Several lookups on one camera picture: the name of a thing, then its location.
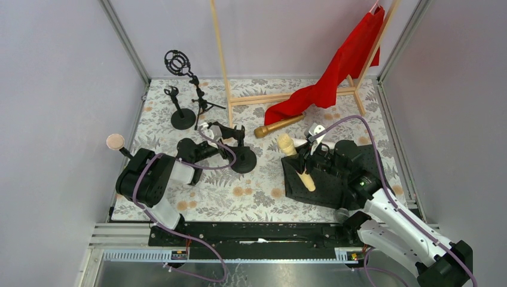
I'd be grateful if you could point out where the gold microphone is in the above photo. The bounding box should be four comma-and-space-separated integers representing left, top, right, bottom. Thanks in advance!
253, 114, 305, 138

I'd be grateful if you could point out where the cream yellow microphone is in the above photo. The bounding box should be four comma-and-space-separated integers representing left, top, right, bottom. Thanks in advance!
277, 133, 316, 192

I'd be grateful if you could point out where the black round-base mic stand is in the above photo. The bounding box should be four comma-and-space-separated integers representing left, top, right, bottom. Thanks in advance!
118, 147, 133, 160

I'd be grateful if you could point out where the pink microphone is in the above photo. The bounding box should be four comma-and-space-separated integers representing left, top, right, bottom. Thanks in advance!
106, 133, 125, 151

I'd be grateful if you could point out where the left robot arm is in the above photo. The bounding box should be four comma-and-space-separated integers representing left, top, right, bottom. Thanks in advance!
107, 122, 256, 230

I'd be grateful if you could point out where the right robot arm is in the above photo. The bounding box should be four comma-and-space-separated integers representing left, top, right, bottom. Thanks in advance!
296, 141, 478, 286

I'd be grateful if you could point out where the dark perforated foam mat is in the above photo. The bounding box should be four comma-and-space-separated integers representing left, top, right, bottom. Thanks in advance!
281, 140, 387, 210

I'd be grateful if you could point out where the white microphone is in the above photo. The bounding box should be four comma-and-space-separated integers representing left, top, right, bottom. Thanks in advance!
293, 138, 308, 147

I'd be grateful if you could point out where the red cloth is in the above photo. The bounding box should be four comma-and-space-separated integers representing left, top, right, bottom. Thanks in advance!
264, 6, 385, 125

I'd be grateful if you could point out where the wooden rack frame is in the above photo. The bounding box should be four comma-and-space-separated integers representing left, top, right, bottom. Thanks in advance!
209, 0, 401, 126

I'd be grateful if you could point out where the black tripod shock-mount stand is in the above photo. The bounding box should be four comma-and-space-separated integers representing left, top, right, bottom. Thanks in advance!
164, 50, 225, 130

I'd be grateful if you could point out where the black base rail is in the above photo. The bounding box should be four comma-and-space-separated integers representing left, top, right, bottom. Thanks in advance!
148, 221, 364, 252

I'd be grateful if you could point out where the grey slotted cable duct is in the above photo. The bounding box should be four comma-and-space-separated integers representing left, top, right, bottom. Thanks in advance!
103, 246, 363, 264

